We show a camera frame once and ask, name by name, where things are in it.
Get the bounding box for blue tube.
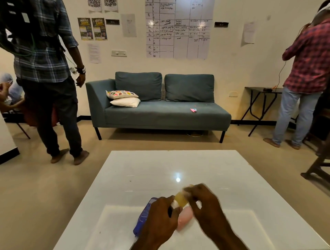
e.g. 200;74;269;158
133;197;158;237

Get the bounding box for thin orange cable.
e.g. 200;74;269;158
273;60;287;91

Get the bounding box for small yellow bottle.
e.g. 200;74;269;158
171;185;194;209

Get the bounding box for teal sofa back cushion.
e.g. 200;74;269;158
115;72;163;102
164;74;215;103

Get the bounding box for handwritten white wall chart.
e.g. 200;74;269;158
145;0;215;61

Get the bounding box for white paper with sketch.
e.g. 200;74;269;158
120;13;138;38

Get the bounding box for person's left forearm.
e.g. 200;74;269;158
130;232;171;250

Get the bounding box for square code printout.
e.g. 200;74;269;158
87;0;102;12
104;0;119;12

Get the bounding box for white text notice paper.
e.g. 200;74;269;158
87;43;102;64

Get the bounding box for red bag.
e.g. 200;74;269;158
24;103;59;127

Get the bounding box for person's right hand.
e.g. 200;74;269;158
183;183;229;238

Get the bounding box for person's right forearm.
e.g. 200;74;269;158
206;222;249;250

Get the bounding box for teal fabric sofa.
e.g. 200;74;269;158
85;72;232;144

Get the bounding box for black metal chair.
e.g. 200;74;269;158
2;110;31;140

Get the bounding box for black folding table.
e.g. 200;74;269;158
237;87;284;137

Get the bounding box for yellow green poster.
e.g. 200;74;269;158
77;17;94;41
91;18;108;41

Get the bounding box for dark wooden chair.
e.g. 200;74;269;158
300;133;330;181

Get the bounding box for colourful patterned pillow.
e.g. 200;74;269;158
106;90;139;100

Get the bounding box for blank white paper sheet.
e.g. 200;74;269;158
243;22;256;44

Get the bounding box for person's left hand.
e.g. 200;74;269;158
140;195;183;242

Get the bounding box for plain white pillow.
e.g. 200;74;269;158
110;97;141;108

